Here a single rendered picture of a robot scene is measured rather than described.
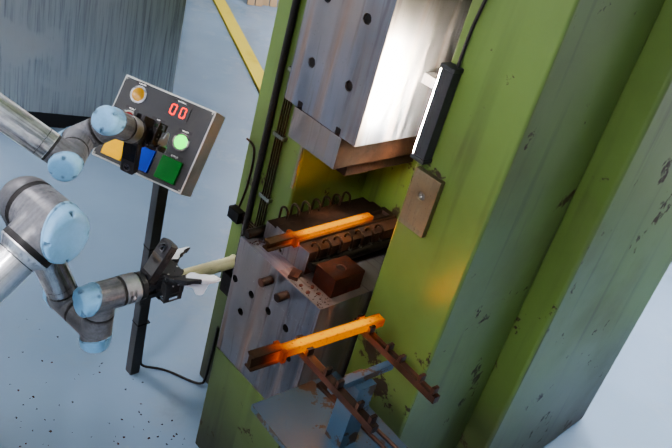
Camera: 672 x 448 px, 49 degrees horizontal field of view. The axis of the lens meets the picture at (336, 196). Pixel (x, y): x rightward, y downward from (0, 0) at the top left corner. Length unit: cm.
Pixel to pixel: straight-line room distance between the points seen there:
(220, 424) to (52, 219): 131
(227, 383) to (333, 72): 114
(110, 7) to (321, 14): 257
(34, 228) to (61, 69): 302
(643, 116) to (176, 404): 194
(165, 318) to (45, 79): 181
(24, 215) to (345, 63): 86
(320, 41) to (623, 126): 84
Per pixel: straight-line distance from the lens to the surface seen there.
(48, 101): 464
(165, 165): 236
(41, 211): 159
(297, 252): 217
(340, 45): 193
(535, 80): 175
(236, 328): 242
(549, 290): 235
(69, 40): 449
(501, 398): 260
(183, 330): 330
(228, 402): 259
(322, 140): 201
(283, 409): 207
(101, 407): 296
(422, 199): 196
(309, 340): 187
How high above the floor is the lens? 216
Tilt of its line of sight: 28 degrees down
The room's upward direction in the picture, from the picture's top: 16 degrees clockwise
